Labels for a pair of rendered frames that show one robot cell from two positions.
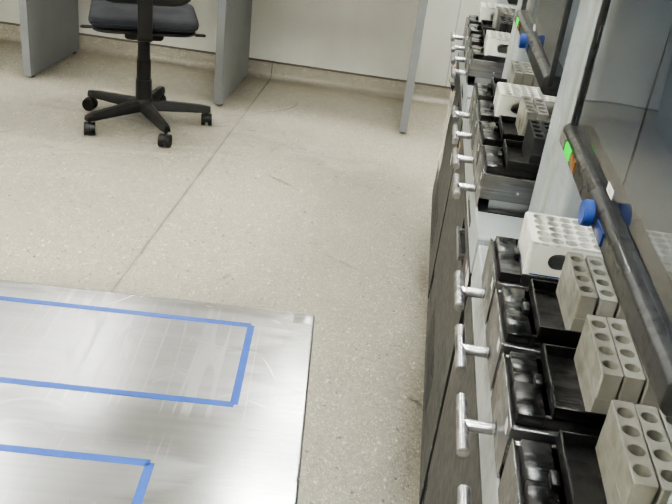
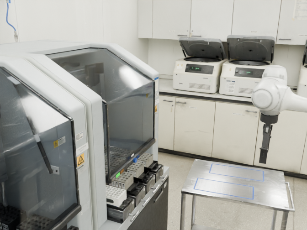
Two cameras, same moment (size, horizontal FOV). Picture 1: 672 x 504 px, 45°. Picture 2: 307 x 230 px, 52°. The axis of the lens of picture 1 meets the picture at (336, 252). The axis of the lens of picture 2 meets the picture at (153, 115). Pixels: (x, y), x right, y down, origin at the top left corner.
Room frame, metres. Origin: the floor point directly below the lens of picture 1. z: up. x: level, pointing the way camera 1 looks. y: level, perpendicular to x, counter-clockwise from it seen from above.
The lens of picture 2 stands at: (2.38, 0.40, 1.82)
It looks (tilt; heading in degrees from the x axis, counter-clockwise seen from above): 18 degrees down; 199
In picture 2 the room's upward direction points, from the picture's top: 1 degrees clockwise
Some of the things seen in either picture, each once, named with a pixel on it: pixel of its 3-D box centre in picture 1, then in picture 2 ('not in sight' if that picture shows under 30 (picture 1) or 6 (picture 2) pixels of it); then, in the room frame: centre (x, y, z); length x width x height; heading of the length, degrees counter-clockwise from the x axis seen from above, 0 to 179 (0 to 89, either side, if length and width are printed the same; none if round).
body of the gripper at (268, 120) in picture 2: not in sight; (268, 122); (0.97, 0.44, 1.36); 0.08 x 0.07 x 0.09; 176
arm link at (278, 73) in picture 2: not in sight; (273, 83); (0.98, 0.44, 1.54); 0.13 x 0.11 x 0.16; 170
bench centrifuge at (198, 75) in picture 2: not in sight; (201, 62); (-1.59, -0.36, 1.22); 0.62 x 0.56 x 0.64; 174
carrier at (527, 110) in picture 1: (525, 118); not in sight; (1.57, -0.34, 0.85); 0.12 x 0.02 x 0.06; 177
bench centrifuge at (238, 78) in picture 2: not in sight; (248, 64); (-1.56, 0.22, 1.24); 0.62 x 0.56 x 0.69; 177
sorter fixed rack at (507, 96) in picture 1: (563, 111); not in sight; (1.72, -0.45, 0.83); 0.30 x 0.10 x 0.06; 86
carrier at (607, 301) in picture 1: (594, 298); (124, 180); (0.86, -0.32, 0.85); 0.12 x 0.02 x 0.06; 176
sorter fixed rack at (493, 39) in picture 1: (538, 52); not in sight; (2.27, -0.49, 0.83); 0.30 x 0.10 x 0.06; 86
